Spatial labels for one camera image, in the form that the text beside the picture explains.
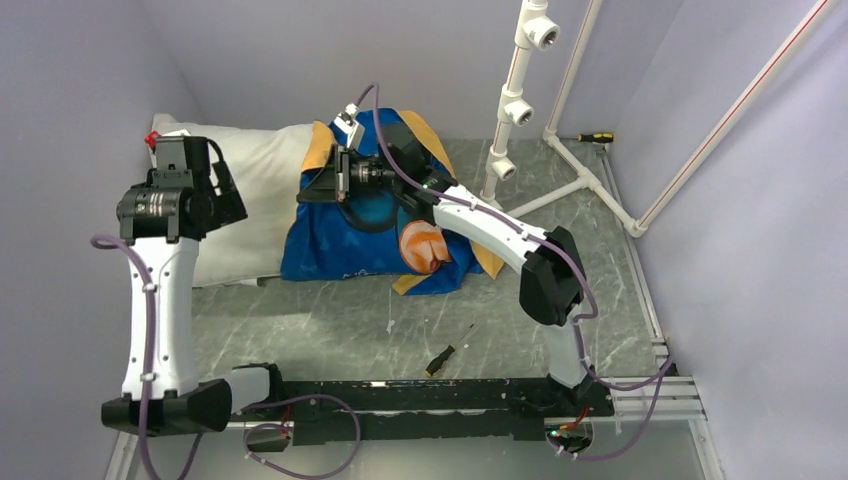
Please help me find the yellow blue pillowcase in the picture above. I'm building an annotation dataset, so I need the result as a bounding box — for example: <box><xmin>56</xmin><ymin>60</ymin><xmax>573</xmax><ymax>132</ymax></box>
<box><xmin>280</xmin><ymin>107</ymin><xmax>505</xmax><ymax>295</ymax></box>

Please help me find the screwdriver at back right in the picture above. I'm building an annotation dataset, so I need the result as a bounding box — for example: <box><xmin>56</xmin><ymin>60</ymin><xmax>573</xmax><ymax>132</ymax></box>
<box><xmin>577</xmin><ymin>132</ymin><xmax>615</xmax><ymax>144</ymax></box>

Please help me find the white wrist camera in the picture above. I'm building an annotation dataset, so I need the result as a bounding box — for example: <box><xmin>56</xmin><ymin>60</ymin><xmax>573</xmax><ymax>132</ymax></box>
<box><xmin>331</xmin><ymin>103</ymin><xmax>365</xmax><ymax>150</ymax></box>
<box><xmin>144</xmin><ymin>129</ymin><xmax>190</xmax><ymax>167</ymax></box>

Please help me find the white pillow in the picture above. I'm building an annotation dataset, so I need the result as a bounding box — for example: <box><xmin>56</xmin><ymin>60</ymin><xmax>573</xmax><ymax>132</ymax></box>
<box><xmin>150</xmin><ymin>113</ymin><xmax>319</xmax><ymax>289</ymax></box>

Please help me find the aluminium rail frame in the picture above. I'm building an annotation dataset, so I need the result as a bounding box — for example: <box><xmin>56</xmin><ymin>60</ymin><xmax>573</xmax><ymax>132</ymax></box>
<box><xmin>105</xmin><ymin>142</ymin><xmax>727</xmax><ymax>480</ymax></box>

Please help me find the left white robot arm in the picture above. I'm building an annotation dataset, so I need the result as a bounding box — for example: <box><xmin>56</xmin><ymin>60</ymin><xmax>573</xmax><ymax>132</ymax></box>
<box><xmin>91</xmin><ymin>135</ymin><xmax>288</xmax><ymax>437</ymax></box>

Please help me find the white PVC pipe frame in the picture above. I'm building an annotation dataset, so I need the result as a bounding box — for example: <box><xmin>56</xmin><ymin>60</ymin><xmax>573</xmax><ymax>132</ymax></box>
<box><xmin>510</xmin><ymin>1</ymin><xmax>839</xmax><ymax>238</ymax></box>

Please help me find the purple cable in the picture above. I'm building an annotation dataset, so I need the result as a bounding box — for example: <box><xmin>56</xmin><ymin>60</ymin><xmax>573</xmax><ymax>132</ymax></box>
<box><xmin>89</xmin><ymin>233</ymin><xmax>362</xmax><ymax>480</ymax></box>
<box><xmin>354</xmin><ymin>82</ymin><xmax>678</xmax><ymax>464</ymax></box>

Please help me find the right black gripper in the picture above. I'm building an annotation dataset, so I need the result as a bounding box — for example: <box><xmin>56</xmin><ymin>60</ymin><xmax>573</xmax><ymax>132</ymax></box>
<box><xmin>296</xmin><ymin>145</ymin><xmax>402</xmax><ymax>204</ymax></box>

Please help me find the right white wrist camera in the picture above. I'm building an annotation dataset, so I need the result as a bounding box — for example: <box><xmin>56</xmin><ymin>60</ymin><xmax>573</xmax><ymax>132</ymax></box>
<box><xmin>331</xmin><ymin>103</ymin><xmax>365</xmax><ymax>150</ymax></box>

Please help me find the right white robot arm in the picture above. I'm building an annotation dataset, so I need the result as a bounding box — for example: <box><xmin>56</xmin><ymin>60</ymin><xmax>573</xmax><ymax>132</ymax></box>
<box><xmin>297</xmin><ymin>122</ymin><xmax>598</xmax><ymax>415</ymax></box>

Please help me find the black yellow screwdriver on table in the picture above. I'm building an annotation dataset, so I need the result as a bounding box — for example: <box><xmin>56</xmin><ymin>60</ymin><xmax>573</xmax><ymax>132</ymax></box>
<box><xmin>425</xmin><ymin>323</ymin><xmax>475</xmax><ymax>377</ymax></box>

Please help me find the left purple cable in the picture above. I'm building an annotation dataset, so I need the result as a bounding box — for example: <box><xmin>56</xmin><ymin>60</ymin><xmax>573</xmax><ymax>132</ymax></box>
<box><xmin>89</xmin><ymin>233</ymin><xmax>362</xmax><ymax>480</ymax></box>

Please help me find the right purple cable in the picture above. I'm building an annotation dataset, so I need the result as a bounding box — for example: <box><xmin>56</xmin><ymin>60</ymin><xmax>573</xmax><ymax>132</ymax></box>
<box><xmin>354</xmin><ymin>82</ymin><xmax>678</xmax><ymax>464</ymax></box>

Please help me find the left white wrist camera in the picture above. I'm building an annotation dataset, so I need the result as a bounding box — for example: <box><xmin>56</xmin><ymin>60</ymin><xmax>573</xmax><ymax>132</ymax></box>
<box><xmin>144</xmin><ymin>129</ymin><xmax>190</xmax><ymax>167</ymax></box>

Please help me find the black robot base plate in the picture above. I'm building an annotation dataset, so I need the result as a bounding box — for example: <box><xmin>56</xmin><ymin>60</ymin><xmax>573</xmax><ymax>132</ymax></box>
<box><xmin>230</xmin><ymin>377</ymin><xmax>615</xmax><ymax>446</ymax></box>

